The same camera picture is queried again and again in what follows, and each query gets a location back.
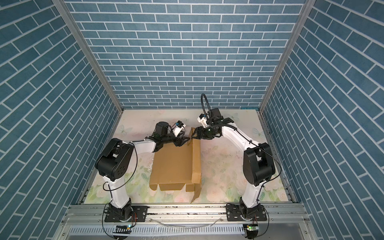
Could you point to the left aluminium corner post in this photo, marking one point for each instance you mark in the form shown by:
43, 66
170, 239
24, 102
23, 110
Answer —
77, 34

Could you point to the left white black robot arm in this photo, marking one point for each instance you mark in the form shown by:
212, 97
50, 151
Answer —
115, 158

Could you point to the right green circuit board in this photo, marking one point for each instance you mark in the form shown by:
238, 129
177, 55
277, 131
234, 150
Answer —
251, 227

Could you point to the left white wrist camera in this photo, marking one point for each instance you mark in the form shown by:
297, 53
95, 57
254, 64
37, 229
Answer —
178, 129

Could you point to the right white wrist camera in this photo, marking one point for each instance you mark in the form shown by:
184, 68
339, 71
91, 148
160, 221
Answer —
202, 119

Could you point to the left green circuit board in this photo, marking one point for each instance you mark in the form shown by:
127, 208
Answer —
123, 229

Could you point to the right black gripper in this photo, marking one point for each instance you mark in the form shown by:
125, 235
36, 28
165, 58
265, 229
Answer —
200, 133

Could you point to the white slotted cable duct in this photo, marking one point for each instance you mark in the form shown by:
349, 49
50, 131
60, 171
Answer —
159, 230

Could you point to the aluminium corner post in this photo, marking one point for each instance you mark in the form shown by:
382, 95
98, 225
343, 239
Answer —
303, 16
77, 34

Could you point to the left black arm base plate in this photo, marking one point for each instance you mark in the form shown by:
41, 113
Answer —
132, 214

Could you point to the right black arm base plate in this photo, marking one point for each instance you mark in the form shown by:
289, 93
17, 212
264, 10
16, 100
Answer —
237, 213

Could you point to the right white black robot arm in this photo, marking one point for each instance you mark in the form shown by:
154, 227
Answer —
258, 162

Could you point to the right aluminium corner post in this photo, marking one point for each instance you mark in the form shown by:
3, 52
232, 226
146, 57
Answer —
303, 16

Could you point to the green circuit board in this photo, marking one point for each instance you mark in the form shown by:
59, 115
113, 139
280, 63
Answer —
123, 229
251, 227

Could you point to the brown cardboard box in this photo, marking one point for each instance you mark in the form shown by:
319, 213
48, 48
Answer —
176, 168

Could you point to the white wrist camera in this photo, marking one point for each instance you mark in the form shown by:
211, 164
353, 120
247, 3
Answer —
202, 119
178, 129

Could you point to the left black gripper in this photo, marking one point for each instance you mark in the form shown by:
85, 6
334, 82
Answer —
179, 142

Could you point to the aluminium mounting rail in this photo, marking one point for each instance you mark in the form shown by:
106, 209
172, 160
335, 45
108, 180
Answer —
179, 214

